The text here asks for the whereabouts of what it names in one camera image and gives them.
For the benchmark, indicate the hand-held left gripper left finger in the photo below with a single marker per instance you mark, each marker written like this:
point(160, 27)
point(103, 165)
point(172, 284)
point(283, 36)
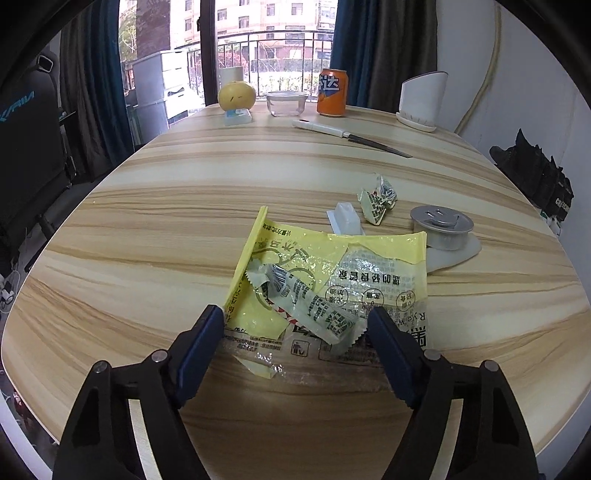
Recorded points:
point(198, 355)

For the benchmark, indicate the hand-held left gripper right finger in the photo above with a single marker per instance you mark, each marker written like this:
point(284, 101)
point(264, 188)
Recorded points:
point(392, 355)

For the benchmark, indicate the long printed clear wrapper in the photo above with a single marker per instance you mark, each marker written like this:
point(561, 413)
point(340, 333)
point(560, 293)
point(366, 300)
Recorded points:
point(323, 318)

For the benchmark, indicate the yellow clear bread bag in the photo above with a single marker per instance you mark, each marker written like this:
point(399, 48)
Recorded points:
point(272, 249)

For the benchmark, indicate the white plastic blister piece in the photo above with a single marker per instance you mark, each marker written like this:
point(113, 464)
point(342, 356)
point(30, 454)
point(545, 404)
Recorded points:
point(346, 220)

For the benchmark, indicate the metal tin can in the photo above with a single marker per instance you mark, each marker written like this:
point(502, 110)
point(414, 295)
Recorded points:
point(441, 219)

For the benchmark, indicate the small silver crumpled wrapper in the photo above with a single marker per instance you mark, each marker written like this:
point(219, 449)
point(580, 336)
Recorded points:
point(376, 201)

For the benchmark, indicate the white sneaker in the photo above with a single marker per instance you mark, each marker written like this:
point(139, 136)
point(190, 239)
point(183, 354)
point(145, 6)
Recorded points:
point(551, 224)

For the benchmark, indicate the small white blue packet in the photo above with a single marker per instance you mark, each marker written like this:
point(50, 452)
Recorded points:
point(238, 117)

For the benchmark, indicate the white slanted container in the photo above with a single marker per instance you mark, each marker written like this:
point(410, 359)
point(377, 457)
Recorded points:
point(422, 99)

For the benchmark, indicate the yellow pear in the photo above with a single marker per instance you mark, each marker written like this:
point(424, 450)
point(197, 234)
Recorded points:
point(236, 96)

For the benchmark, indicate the orange soda can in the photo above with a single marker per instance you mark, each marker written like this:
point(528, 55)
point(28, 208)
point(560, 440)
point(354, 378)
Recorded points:
point(331, 99)

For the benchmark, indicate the clear plastic container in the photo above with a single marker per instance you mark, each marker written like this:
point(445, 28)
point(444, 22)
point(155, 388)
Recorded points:
point(286, 105)

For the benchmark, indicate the white drawer cabinet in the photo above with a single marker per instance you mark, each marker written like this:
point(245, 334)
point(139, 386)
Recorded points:
point(157, 83)

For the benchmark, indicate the black gaming chair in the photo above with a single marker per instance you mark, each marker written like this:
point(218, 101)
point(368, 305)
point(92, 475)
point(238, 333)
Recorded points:
point(27, 138)

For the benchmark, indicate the white cup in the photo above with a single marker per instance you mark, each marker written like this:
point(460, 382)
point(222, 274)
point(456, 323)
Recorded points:
point(231, 74)

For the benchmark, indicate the blue curtain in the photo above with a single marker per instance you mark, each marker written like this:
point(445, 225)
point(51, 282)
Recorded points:
point(108, 83)
point(348, 46)

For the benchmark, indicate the grey curtain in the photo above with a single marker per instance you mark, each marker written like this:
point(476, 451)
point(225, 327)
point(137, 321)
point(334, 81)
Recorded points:
point(76, 92)
point(401, 41)

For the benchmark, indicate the balcony railing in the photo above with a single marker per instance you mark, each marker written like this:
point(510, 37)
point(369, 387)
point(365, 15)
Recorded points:
point(277, 55)

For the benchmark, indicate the apartment building outside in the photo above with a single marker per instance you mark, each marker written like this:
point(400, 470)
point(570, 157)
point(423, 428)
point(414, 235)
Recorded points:
point(258, 18)

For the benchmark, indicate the dark window frame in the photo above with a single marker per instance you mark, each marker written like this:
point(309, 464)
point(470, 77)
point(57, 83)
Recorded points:
point(207, 46)

